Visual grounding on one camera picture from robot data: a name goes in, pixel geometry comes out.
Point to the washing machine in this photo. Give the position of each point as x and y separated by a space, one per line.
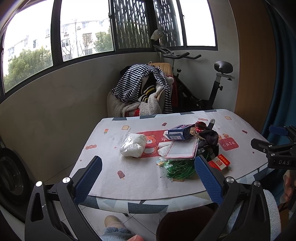
16 186

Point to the white crumpled tissue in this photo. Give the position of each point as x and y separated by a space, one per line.
163 148

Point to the crushed red soda can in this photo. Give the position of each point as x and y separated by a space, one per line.
200 126

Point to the blue curtain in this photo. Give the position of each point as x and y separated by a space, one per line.
282 108

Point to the beige fleece garment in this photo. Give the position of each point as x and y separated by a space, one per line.
155 105

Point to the striped navy white shirt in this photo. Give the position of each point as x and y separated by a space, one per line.
130 87

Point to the geometric pattern bed sheet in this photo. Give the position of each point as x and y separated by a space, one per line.
160 205

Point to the person's right hand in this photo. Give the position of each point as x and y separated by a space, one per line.
288 185

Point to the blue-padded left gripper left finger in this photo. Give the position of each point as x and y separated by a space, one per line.
53 212

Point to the tan chair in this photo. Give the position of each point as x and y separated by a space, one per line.
168 74

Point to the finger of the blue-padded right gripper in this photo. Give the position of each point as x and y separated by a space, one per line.
288 131
265 147

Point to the blue paper carton box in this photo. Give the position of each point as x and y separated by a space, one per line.
180 132

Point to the black exercise bike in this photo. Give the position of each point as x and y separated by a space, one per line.
196 81

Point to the red cigarette pack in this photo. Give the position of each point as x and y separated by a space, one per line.
220 162

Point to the white plastic bag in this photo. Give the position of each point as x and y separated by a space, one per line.
133 145

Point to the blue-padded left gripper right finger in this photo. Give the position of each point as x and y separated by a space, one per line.
227 193

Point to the black yellow striped garment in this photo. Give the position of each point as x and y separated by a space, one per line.
148 87

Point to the white cartoon print blanket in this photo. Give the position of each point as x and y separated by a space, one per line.
128 178

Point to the black polka dot cloth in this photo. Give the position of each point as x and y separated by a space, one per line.
208 148

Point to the wooden door panel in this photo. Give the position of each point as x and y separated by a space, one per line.
257 61

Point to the black window frame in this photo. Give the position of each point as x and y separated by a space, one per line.
38 37

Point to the small colourful snack wrapper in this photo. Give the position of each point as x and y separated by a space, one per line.
161 161

